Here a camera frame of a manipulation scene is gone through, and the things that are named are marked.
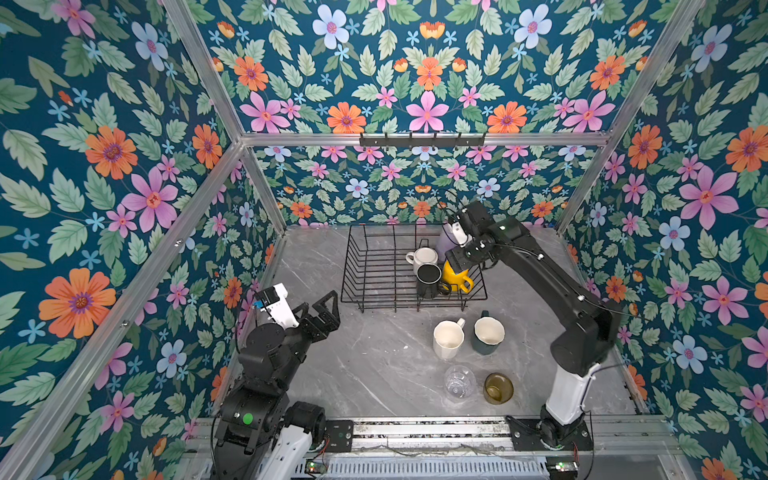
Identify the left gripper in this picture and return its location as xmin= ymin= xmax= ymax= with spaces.
xmin=276 ymin=287 xmax=344 ymax=394

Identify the lilac plastic cup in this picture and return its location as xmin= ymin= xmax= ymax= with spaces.
xmin=435 ymin=223 xmax=460 ymax=263

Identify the yellow mug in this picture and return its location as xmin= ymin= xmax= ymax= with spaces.
xmin=442 ymin=260 xmax=475 ymax=294

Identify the white mug red inside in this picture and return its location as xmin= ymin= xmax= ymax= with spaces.
xmin=405 ymin=247 xmax=439 ymax=275

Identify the black mug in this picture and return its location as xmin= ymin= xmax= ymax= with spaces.
xmin=416 ymin=264 xmax=452 ymax=300

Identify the dark green mug white inside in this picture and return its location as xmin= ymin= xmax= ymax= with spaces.
xmin=471 ymin=310 xmax=505 ymax=355

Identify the white faceted mug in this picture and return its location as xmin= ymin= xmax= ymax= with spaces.
xmin=432 ymin=318 xmax=466 ymax=361

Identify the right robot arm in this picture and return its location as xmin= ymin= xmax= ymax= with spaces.
xmin=446 ymin=201 xmax=624 ymax=450

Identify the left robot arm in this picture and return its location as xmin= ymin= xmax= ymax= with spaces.
xmin=211 ymin=284 xmax=340 ymax=479

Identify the clear glass cup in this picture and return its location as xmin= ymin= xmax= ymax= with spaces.
xmin=444 ymin=365 xmax=477 ymax=399

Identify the olive green glass cup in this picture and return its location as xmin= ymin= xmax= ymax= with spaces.
xmin=483 ymin=372 xmax=515 ymax=405

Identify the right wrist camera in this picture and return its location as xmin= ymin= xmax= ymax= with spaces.
xmin=449 ymin=222 xmax=472 ymax=246

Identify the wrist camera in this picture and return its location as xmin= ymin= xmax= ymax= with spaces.
xmin=449 ymin=222 xmax=472 ymax=246
xmin=253 ymin=283 xmax=299 ymax=329

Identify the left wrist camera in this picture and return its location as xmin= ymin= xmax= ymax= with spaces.
xmin=253 ymin=283 xmax=299 ymax=329

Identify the black wire dish rack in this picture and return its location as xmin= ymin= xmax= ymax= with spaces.
xmin=341 ymin=224 xmax=488 ymax=312

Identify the black hook rail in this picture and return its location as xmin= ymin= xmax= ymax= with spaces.
xmin=358 ymin=132 xmax=486 ymax=149

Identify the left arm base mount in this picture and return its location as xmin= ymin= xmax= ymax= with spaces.
xmin=308 ymin=419 xmax=355 ymax=455

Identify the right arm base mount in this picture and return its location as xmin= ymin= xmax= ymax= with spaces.
xmin=504 ymin=415 xmax=594 ymax=451

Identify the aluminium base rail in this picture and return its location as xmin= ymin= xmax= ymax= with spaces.
xmin=191 ymin=415 xmax=685 ymax=457

